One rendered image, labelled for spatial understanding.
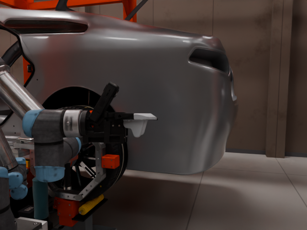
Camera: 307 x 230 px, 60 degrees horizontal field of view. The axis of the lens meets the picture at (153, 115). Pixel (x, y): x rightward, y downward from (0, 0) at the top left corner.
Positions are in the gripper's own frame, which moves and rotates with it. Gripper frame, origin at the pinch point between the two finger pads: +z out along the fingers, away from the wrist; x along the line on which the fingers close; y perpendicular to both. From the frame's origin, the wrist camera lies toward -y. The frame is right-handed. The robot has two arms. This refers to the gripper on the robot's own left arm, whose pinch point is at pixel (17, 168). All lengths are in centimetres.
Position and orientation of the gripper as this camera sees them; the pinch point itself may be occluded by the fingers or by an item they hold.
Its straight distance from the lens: 179.3
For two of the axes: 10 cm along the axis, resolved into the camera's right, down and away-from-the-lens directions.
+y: 0.0, 9.9, 1.1
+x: 8.9, -0.5, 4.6
